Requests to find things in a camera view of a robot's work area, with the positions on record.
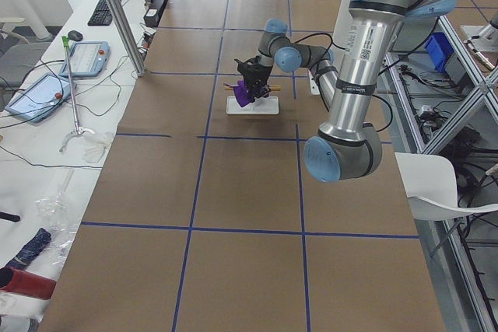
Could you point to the purple towel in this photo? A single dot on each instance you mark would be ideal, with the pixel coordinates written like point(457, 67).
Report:
point(241, 96)

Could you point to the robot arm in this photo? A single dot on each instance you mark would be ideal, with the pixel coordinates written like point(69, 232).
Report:
point(345, 146)

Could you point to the black keyboard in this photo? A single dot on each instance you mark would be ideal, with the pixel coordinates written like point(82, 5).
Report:
point(101, 15)

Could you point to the teach pendant far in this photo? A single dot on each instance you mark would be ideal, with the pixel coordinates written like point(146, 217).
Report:
point(88, 58)

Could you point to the black power adapter box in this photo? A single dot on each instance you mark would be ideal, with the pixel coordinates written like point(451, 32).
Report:
point(154, 13)

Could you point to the black computer mouse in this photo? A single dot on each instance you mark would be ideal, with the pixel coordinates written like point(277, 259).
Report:
point(75, 35)

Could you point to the white chair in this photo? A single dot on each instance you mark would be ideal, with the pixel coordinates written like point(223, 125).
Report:
point(431, 188)

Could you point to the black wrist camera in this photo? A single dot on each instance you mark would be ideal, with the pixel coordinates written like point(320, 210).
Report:
point(244, 67)

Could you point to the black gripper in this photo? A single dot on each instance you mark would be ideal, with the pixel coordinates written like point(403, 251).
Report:
point(260, 76)

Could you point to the aluminium frame post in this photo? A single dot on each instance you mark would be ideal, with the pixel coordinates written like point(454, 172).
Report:
point(126, 35)

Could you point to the white rack base tray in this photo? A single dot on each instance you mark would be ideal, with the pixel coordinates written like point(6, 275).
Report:
point(261, 106)

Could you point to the wooden rack rod near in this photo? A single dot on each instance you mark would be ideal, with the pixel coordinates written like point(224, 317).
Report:
point(234, 88)

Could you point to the crumpled clear plastic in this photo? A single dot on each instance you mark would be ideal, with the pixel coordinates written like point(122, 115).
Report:
point(57, 218)

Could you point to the blue storage bin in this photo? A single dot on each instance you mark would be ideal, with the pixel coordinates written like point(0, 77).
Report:
point(439, 49)

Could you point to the red cylinder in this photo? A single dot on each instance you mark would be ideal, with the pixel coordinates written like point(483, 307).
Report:
point(21, 282)

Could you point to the teach pendant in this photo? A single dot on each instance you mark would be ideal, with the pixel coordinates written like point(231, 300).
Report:
point(40, 99)
point(88, 58)

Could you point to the teach pendant near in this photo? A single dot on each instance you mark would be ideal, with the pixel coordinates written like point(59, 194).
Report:
point(40, 99)

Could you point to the grabber reach tool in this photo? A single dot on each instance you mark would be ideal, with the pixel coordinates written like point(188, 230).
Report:
point(78, 130)

